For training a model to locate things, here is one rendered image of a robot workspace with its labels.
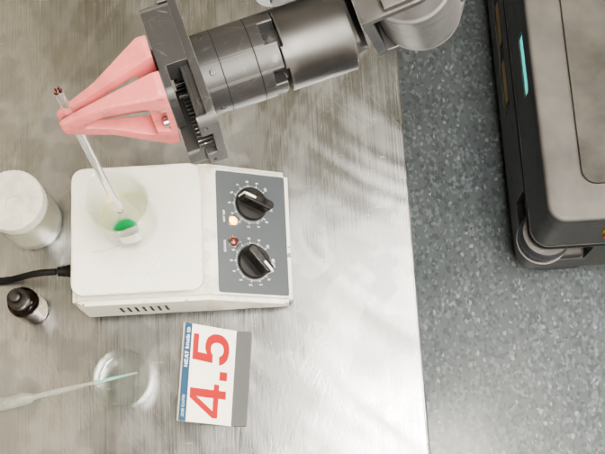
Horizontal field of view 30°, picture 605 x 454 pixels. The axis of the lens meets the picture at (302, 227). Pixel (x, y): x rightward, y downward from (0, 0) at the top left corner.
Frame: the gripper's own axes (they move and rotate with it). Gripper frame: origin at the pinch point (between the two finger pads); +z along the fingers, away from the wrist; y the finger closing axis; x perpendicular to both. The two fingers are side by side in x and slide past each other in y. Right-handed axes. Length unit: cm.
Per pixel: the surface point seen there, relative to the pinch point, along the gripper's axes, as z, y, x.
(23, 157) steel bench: 9.3, -18.2, 34.4
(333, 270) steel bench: -16.1, 3.2, 36.8
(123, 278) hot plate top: 2.6, 0.6, 27.9
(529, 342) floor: -48, 0, 112
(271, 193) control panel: -12.8, -4.6, 32.1
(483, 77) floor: -58, -45, 106
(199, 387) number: -0.5, 10.4, 35.1
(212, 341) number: -3.0, 6.5, 35.3
